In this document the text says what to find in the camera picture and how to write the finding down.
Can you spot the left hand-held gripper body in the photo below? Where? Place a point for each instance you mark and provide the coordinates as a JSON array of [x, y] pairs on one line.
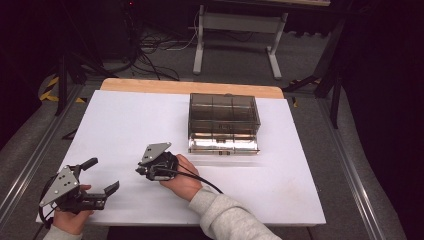
[[63, 188]]

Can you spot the black tripod stand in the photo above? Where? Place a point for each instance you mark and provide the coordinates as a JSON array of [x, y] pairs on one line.
[[335, 90]]

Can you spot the yellow black floor tape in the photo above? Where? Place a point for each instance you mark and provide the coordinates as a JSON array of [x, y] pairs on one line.
[[50, 90]]

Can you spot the transparent organizer drawer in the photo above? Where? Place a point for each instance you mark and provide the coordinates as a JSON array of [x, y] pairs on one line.
[[223, 144]]

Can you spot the white metal table frame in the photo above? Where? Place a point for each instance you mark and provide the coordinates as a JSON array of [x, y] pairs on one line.
[[240, 23]]

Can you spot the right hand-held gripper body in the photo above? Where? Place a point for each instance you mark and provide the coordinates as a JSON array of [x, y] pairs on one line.
[[160, 163]]

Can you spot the person's left hand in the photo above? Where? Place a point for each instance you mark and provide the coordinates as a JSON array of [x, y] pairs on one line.
[[70, 221]]

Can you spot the smoky transparent drawer organizer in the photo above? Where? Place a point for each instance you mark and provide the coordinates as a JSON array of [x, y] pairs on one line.
[[223, 110]]

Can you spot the person's right hand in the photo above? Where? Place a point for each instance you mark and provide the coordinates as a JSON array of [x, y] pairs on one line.
[[186, 180]]

